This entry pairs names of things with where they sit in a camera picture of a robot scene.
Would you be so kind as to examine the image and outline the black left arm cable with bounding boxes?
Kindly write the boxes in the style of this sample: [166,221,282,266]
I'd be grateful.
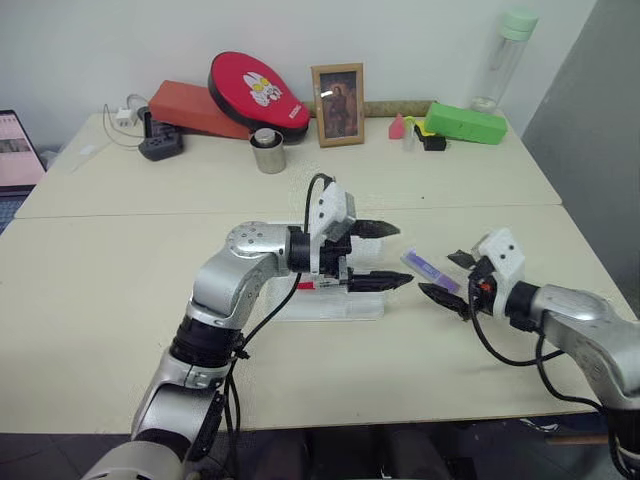
[219,172,336,480]

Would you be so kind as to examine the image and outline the black power strip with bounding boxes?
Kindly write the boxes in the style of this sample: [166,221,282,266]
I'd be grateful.
[137,119,185,163]

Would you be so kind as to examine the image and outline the clear bottle green lid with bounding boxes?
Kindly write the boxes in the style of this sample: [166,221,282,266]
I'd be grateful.
[470,9,540,114]

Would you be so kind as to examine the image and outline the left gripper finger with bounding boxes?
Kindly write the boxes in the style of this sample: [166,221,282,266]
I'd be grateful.
[348,270,416,294]
[351,220,402,241]

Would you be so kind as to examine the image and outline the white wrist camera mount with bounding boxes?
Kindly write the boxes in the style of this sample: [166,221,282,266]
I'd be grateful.
[471,227,527,319]
[305,182,357,275]

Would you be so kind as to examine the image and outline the yellow small object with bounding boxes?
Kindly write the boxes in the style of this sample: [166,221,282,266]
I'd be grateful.
[403,115,435,139]

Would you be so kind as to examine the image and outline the red padded punch mitt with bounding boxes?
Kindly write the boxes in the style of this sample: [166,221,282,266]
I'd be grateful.
[207,50,312,146]

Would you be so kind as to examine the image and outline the wooden picture frame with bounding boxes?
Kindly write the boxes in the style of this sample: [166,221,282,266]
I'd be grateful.
[310,62,366,149]

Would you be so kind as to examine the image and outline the green rectangular box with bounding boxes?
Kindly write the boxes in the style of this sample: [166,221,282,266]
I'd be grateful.
[423,101,509,147]

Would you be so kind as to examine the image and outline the white charger cable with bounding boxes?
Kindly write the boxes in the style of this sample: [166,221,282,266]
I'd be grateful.
[102,93,151,150]

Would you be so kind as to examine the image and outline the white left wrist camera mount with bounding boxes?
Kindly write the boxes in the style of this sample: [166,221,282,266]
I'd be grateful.
[305,182,357,275]

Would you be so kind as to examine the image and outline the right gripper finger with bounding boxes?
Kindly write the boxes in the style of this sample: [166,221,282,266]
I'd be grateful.
[446,248,482,272]
[418,282,475,322]

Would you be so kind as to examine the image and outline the red rectangular box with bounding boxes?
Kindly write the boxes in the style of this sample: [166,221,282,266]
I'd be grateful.
[147,79,251,141]

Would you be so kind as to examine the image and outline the brown cork roll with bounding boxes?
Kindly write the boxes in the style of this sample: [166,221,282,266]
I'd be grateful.
[299,98,439,119]

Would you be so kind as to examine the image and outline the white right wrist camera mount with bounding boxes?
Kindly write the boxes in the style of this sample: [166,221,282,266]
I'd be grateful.
[471,227,527,319]

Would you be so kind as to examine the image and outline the purple marker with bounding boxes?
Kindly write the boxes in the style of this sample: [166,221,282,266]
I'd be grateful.
[399,247,461,296]

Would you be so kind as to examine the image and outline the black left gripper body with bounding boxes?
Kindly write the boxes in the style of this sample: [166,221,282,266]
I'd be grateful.
[318,233,357,295]

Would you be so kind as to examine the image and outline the metal cylinder tin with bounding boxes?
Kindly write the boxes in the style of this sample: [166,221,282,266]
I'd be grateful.
[249,127,286,175]

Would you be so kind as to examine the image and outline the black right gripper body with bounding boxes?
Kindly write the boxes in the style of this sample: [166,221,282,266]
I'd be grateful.
[468,257,500,317]

